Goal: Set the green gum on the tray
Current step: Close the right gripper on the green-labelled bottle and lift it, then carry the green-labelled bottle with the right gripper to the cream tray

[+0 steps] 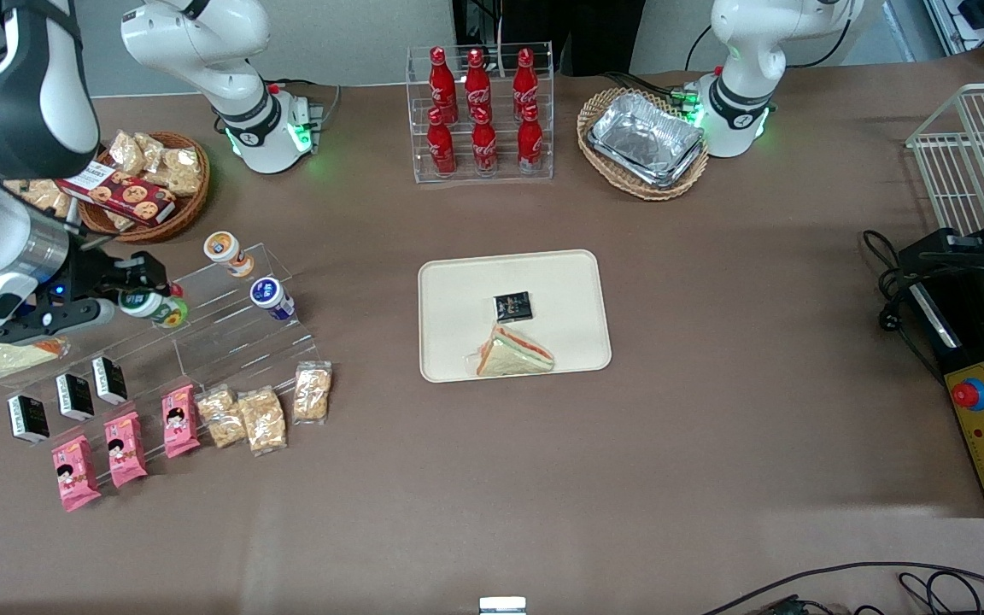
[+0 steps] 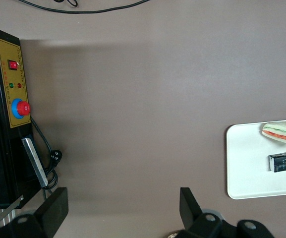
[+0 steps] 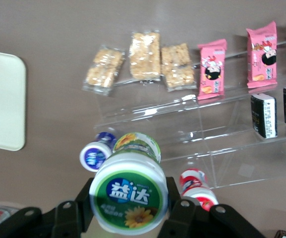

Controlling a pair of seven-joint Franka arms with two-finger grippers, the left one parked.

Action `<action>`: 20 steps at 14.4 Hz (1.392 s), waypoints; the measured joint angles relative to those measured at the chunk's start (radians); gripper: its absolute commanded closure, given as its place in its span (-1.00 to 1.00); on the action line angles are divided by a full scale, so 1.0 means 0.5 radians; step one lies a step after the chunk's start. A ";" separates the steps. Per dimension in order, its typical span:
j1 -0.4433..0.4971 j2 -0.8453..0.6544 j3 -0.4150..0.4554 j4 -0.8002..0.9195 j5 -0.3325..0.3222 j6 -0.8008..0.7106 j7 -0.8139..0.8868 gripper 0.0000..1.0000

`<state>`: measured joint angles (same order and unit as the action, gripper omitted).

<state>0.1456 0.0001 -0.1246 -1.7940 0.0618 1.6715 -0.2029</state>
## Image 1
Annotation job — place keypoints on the clear snack bag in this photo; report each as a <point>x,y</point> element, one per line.
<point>39,198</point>
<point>150,149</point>
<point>183,171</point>
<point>126,152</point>

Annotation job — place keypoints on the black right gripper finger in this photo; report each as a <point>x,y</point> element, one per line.
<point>143,273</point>

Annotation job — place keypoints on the narrow peanut crisp pack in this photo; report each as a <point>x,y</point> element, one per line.
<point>313,391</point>

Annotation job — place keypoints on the black cabinet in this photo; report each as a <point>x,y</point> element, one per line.
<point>586,34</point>

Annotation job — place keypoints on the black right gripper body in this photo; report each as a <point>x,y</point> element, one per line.
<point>92,275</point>

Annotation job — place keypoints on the cream plastic tray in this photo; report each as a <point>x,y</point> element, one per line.
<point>560,290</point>

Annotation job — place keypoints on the wrapped triangle sandwich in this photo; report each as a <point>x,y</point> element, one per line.
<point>5,354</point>
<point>513,354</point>

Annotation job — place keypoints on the small white device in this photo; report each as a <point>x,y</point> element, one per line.
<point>502,606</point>

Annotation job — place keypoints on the blue-lidded yogurt cup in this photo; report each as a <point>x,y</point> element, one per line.
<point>272,299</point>

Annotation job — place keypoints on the clear acrylic stepped stand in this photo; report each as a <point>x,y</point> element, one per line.
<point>227,342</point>

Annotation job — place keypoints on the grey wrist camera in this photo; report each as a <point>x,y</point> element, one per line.
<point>52,323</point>

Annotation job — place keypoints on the silver foil tray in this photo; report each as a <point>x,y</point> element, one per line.
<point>646,137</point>

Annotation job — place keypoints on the metal shelving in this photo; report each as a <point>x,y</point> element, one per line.
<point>979,26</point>

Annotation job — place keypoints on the green-lidded yogurt cup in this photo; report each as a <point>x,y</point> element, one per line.
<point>159,309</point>

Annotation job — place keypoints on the clear acrylic bottle rack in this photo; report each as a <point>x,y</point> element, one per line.
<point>419,111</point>

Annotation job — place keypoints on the red cookie box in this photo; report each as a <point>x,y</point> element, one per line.
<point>125,195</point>

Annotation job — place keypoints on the black and white box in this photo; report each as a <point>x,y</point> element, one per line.
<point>109,380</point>
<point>28,418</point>
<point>75,397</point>

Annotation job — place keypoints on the round wicker snack basket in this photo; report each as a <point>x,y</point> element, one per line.
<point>189,209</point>

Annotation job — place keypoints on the red cola bottle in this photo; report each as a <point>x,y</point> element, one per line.
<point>439,77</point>
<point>441,145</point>
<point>530,141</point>
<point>483,145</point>
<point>525,77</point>
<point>477,79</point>

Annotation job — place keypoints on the small black packet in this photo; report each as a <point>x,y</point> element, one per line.
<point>513,306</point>

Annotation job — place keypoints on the wicker basket with foil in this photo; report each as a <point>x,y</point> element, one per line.
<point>629,190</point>

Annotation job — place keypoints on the pink snack packet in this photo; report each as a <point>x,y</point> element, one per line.
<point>125,450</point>
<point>75,474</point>
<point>180,421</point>

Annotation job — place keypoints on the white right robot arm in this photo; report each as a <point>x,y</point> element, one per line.
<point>193,34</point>

